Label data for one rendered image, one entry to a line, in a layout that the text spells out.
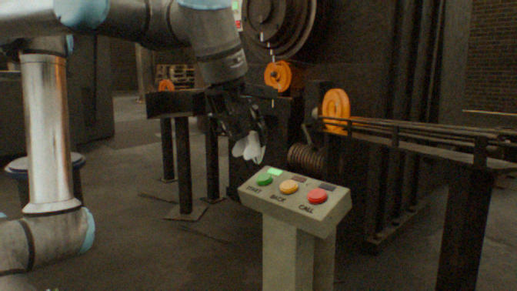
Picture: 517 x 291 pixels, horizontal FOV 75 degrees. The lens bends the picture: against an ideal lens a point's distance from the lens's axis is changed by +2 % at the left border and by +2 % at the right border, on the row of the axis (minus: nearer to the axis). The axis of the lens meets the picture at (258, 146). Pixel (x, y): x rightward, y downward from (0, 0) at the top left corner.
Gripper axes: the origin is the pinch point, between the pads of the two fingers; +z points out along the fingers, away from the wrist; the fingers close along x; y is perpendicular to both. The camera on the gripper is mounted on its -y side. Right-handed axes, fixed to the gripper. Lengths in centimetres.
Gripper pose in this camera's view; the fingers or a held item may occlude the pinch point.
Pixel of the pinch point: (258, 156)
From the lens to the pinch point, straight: 76.4
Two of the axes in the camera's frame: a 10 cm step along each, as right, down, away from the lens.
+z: 2.4, 8.6, 4.6
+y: -6.6, 4.9, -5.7
